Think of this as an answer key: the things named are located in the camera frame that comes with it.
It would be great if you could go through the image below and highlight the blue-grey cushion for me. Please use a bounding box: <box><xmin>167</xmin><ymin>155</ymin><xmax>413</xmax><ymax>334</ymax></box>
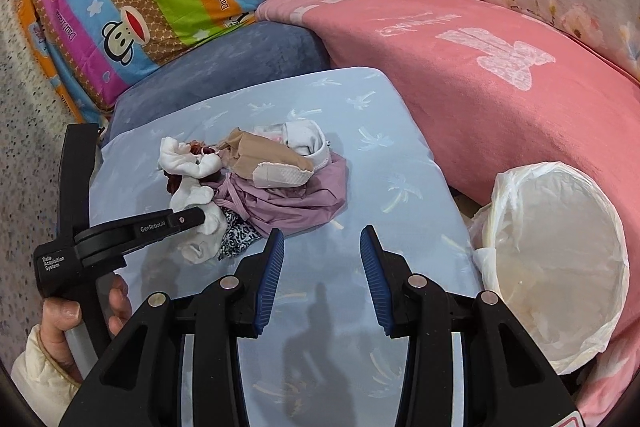
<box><xmin>100</xmin><ymin>19</ymin><xmax>332</xmax><ymax>142</ymax></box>

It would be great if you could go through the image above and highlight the leopard print cloth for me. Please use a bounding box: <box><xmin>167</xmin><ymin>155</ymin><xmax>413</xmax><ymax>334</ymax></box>
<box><xmin>217</xmin><ymin>208</ymin><xmax>264</xmax><ymax>261</ymax></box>

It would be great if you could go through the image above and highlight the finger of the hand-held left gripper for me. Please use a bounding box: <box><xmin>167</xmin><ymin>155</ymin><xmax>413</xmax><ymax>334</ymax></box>
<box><xmin>74</xmin><ymin>205</ymin><xmax>207</xmax><ymax>269</ymax></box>

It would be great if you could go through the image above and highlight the light blue table cloth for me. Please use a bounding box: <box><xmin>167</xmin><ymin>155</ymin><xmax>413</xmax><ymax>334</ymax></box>
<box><xmin>65</xmin><ymin>66</ymin><xmax>488</xmax><ymax>427</ymax></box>

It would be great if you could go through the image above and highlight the white bin with plastic liner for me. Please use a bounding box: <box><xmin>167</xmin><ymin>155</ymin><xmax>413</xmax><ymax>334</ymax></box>
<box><xmin>469</xmin><ymin>161</ymin><xmax>631</xmax><ymax>375</ymax></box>

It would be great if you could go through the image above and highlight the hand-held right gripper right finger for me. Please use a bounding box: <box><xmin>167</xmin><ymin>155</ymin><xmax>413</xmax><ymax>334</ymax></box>
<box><xmin>359</xmin><ymin>225</ymin><xmax>581</xmax><ymax>427</ymax></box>

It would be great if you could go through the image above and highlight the pink blanket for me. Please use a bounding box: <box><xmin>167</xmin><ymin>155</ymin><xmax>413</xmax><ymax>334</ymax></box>
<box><xmin>255</xmin><ymin>0</ymin><xmax>640</xmax><ymax>427</ymax></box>

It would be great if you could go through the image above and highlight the person's left hand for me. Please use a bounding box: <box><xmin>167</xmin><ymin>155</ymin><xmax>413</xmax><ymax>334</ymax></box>
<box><xmin>41</xmin><ymin>273</ymin><xmax>134</xmax><ymax>358</ymax></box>

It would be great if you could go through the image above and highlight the person's left forearm white sleeve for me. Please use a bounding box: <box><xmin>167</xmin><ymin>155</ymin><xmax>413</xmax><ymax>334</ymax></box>
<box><xmin>10</xmin><ymin>324</ymin><xmax>85</xmax><ymax>410</ymax></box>

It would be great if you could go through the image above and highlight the purple drawstring bag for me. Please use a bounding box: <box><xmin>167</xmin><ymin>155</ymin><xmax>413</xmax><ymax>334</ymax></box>
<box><xmin>214</xmin><ymin>153</ymin><xmax>349</xmax><ymax>239</ymax></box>

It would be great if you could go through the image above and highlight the beige sock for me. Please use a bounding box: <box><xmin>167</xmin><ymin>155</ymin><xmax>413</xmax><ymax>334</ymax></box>
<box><xmin>219</xmin><ymin>130</ymin><xmax>314</xmax><ymax>188</ymax></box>

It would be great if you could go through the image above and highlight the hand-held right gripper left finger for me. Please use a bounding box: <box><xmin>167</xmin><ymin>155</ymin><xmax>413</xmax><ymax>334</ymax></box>
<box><xmin>59</xmin><ymin>228</ymin><xmax>286</xmax><ymax>427</ymax></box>

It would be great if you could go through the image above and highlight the white pink-trimmed sock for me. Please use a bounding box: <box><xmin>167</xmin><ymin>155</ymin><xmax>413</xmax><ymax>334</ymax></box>
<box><xmin>281</xmin><ymin>120</ymin><xmax>334</xmax><ymax>168</ymax></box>

